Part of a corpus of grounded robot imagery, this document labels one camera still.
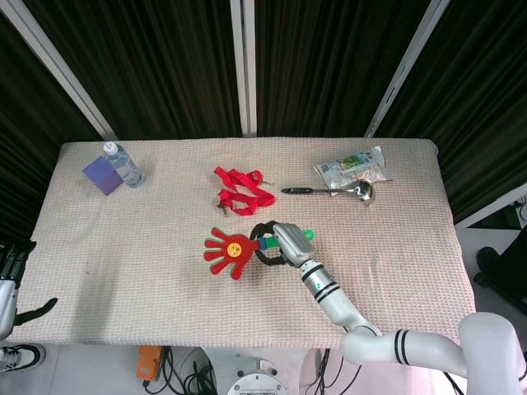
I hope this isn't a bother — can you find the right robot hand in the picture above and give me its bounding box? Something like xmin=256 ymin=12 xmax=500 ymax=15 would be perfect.
xmin=249 ymin=221 xmax=316 ymax=268

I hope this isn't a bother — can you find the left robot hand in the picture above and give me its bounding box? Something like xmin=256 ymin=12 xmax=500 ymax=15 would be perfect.
xmin=0 ymin=240 xmax=58 ymax=341

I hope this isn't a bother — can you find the red hand clapper green handle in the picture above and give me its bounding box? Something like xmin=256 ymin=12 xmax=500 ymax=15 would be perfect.
xmin=203 ymin=227 xmax=315 ymax=281

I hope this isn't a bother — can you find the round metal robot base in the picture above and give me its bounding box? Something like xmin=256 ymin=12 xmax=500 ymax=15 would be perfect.
xmin=226 ymin=357 xmax=289 ymax=395

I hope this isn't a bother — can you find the white black sneaker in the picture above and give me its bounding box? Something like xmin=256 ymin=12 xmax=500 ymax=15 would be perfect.
xmin=0 ymin=344 xmax=46 ymax=374

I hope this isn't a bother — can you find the printed plastic snack packet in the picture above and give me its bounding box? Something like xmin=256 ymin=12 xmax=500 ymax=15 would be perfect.
xmin=314 ymin=145 xmax=394 ymax=190

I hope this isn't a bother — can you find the beige waffle tablecloth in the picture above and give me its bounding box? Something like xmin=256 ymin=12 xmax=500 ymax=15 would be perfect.
xmin=6 ymin=138 xmax=478 ymax=349

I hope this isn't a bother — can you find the orange box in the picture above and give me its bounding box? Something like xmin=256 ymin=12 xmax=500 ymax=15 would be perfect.
xmin=137 ymin=345 xmax=161 ymax=382

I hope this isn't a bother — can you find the purple foam cube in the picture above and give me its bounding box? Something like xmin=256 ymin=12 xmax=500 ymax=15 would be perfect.
xmin=82 ymin=156 xmax=124 ymax=197

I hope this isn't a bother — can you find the clear plastic water bottle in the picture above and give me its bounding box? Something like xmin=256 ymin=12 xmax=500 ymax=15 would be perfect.
xmin=102 ymin=141 xmax=144 ymax=189

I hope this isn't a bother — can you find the black office chair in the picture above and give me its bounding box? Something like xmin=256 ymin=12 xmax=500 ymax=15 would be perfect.
xmin=473 ymin=230 xmax=527 ymax=316

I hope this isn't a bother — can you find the black pleated curtain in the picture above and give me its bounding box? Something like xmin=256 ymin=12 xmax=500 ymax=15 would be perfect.
xmin=0 ymin=0 xmax=527 ymax=244

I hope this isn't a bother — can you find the red lanyard strap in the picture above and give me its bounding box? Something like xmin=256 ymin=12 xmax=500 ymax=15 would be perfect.
xmin=212 ymin=165 xmax=277 ymax=218

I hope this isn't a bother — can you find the steel ladle black handle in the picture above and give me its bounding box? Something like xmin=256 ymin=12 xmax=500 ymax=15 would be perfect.
xmin=281 ymin=179 xmax=374 ymax=202

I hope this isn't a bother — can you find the black floor cable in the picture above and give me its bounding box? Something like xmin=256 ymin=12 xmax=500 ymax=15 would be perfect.
xmin=313 ymin=348 xmax=360 ymax=395
xmin=161 ymin=346 xmax=189 ymax=395

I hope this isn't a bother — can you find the white frame post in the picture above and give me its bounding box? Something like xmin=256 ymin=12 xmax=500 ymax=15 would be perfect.
xmin=229 ymin=0 xmax=259 ymax=138
xmin=0 ymin=0 xmax=119 ymax=141
xmin=364 ymin=0 xmax=452 ymax=139

